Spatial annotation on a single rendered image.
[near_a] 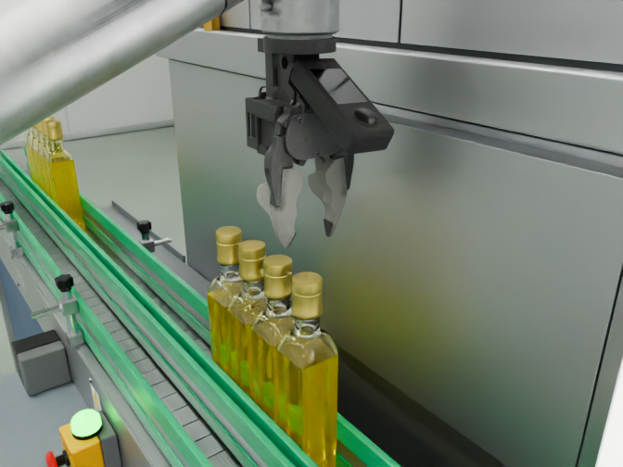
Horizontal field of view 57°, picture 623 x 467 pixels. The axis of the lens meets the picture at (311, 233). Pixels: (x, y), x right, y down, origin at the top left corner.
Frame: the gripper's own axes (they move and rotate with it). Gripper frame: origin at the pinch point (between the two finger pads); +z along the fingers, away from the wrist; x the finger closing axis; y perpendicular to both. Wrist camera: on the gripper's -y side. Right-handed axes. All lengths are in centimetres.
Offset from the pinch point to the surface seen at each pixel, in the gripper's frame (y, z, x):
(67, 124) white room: 587, 107, -105
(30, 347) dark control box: 59, 38, 23
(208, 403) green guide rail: 14.8, 29.4, 7.2
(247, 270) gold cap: 10.5, 8.0, 2.4
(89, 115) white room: 588, 100, -129
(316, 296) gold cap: -1.7, 6.7, 0.5
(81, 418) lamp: 31, 36, 21
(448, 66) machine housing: -6.3, -17.3, -12.1
